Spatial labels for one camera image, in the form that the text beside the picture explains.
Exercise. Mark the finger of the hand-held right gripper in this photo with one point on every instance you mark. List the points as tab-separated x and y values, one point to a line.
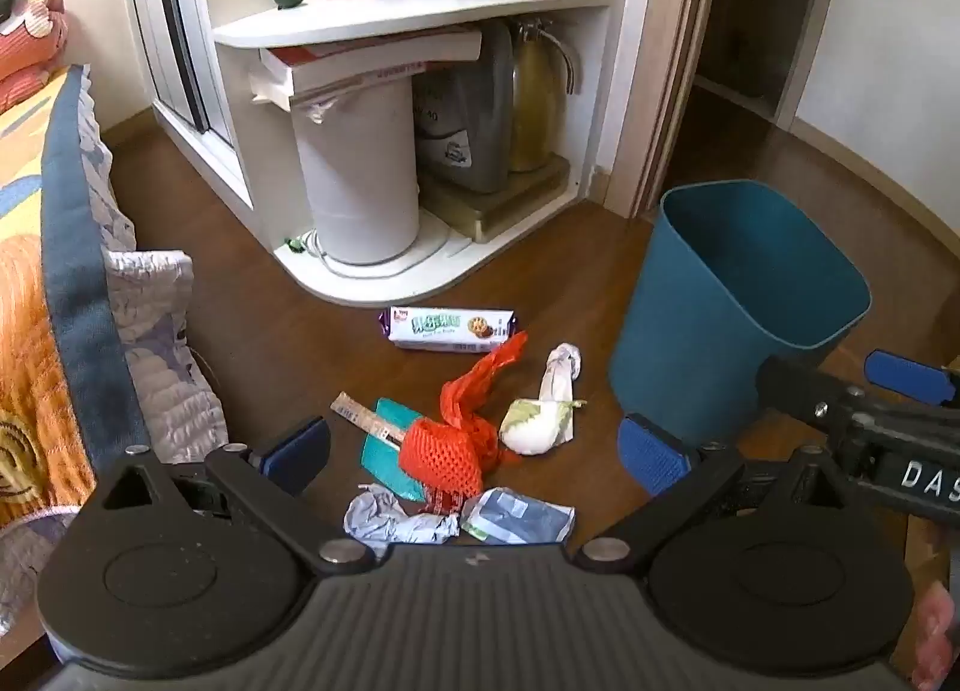
904	376
802	387

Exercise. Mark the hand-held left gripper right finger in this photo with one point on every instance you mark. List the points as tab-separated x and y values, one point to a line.
652	455

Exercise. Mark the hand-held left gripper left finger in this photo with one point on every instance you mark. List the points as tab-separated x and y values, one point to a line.
300	447

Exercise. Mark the beige stick wrapper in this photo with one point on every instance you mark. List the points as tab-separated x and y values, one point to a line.
360	415

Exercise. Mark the blue plastic bin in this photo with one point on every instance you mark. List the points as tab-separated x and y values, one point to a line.
697	331

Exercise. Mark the orange mesh net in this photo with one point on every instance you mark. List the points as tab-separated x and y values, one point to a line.
439	455

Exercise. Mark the orange plastic bag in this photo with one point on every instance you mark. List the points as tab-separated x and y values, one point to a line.
480	380

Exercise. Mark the person's right hand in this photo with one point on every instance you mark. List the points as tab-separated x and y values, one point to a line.
937	631

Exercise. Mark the teal plastic sheet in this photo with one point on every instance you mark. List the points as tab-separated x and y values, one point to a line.
382	464

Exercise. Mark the crumpled white paper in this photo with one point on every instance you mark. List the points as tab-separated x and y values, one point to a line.
375	515

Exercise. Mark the grey white plastic wrapper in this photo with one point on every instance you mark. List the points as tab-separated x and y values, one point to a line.
517	515

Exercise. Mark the white cookie packet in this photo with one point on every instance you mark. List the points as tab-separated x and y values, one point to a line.
442	329

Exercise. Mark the colourful quilt bed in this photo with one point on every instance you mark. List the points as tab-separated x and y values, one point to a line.
150	331

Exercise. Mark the white cylindrical container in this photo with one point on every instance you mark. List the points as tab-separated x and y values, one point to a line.
352	174

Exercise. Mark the orange blue-bordered bedspread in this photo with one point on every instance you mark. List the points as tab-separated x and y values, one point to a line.
30	286

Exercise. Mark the grey plastic jug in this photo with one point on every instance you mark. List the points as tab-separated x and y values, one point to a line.
465	136

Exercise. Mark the gold thermos jug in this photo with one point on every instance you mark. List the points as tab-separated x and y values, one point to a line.
536	99

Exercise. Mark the white curved shelf unit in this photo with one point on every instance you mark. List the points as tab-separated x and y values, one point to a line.
420	12

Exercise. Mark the white wardrobe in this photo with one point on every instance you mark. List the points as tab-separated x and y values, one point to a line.
150	1

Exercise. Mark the pink folded blanket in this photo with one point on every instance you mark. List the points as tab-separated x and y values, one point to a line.
30	39

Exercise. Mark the wooden door frame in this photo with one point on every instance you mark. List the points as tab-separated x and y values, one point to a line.
667	61

